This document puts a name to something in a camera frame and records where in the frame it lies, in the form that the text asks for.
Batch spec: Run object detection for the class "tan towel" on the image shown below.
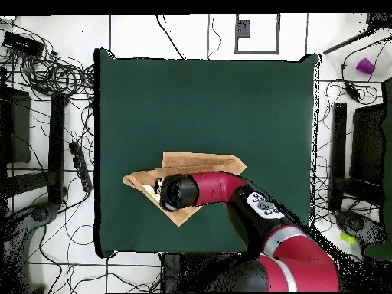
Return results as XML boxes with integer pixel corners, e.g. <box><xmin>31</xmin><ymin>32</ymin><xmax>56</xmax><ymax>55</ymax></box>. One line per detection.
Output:
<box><xmin>122</xmin><ymin>151</ymin><xmax>248</xmax><ymax>228</ymax></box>

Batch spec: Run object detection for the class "black flat panel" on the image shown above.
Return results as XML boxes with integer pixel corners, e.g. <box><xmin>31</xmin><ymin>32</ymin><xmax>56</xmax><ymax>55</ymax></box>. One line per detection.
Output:
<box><xmin>350</xmin><ymin>103</ymin><xmax>387</xmax><ymax>185</ymax></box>
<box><xmin>0</xmin><ymin>87</ymin><xmax>32</xmax><ymax>165</ymax></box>

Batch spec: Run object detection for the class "dark green table cloth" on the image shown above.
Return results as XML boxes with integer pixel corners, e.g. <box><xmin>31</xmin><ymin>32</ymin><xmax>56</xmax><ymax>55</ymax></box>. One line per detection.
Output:
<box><xmin>98</xmin><ymin>48</ymin><xmax>319</xmax><ymax>256</ymax></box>

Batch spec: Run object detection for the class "black power strip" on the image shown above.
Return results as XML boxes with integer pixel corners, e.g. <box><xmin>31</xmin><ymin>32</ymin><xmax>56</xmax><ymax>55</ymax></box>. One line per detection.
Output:
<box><xmin>68</xmin><ymin>141</ymin><xmax>93</xmax><ymax>193</ymax></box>

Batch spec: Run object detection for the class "black floor stand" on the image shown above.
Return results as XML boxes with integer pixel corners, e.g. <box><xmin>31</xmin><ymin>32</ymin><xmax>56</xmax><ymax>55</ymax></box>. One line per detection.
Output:
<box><xmin>328</xmin><ymin>102</ymin><xmax>385</xmax><ymax>212</ymax></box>
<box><xmin>5</xmin><ymin>93</ymin><xmax>67</xmax><ymax>206</ymax></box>

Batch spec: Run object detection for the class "dark grey square plate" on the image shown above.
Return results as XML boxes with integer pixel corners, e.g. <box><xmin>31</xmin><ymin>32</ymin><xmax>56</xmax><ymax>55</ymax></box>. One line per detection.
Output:
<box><xmin>235</xmin><ymin>19</ymin><xmax>251</xmax><ymax>38</ymax></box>

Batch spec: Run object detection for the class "dark grey curved device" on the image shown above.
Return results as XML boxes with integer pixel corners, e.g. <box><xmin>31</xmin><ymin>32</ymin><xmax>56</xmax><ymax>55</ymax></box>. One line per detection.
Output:
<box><xmin>334</xmin><ymin>209</ymin><xmax>387</xmax><ymax>247</ymax></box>
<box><xmin>1</xmin><ymin>201</ymin><xmax>60</xmax><ymax>293</ymax></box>

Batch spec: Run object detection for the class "lime green object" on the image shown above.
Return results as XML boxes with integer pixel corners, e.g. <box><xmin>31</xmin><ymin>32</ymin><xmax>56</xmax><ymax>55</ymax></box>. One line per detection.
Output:
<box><xmin>339</xmin><ymin>231</ymin><xmax>358</xmax><ymax>245</ymax></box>

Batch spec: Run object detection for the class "black power adapter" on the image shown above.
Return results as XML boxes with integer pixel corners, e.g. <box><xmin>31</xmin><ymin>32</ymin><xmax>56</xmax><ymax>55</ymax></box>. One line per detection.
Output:
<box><xmin>344</xmin><ymin>80</ymin><xmax>361</xmax><ymax>103</ymax></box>

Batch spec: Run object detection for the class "black rod stand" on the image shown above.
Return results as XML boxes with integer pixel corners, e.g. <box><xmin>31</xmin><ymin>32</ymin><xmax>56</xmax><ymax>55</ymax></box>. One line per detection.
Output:
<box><xmin>322</xmin><ymin>12</ymin><xmax>392</xmax><ymax>56</ymax></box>

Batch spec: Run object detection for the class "dark green draped fabric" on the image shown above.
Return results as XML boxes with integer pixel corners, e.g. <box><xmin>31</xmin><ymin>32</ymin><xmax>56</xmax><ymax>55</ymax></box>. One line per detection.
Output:
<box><xmin>364</xmin><ymin>77</ymin><xmax>392</xmax><ymax>261</ymax></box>

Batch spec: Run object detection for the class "purple cup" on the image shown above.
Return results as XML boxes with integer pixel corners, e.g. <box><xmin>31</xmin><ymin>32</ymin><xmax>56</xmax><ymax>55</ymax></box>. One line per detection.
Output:
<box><xmin>355</xmin><ymin>57</ymin><xmax>376</xmax><ymax>75</ymax></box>

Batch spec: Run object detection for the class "black hub box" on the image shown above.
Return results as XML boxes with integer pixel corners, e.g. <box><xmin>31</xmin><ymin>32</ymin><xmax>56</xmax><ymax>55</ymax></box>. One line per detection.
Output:
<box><xmin>2</xmin><ymin>31</ymin><xmax>45</xmax><ymax>57</ymax></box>

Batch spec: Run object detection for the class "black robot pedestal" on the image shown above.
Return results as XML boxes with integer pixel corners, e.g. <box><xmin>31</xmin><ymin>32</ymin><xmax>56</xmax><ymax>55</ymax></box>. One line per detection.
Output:
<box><xmin>160</xmin><ymin>252</ymin><xmax>234</xmax><ymax>294</ymax></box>

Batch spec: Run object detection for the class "grey square frame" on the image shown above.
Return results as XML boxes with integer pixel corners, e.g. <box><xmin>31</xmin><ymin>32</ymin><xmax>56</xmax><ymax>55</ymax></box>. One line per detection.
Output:
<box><xmin>234</xmin><ymin>13</ymin><xmax>280</xmax><ymax>55</ymax></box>

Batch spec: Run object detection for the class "thin black cable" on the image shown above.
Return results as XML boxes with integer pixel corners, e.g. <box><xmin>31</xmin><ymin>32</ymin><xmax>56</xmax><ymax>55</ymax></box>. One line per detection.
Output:
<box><xmin>207</xmin><ymin>14</ymin><xmax>222</xmax><ymax>60</ymax></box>

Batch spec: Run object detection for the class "thick black cable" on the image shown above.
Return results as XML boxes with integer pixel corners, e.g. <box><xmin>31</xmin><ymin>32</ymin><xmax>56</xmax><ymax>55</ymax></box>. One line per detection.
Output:
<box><xmin>155</xmin><ymin>14</ymin><xmax>186</xmax><ymax>60</ymax></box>

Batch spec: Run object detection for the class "black cable tangle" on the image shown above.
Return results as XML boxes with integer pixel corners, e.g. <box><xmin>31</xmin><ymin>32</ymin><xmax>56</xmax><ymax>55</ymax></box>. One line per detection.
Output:
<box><xmin>0</xmin><ymin>18</ymin><xmax>96</xmax><ymax>102</ymax></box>

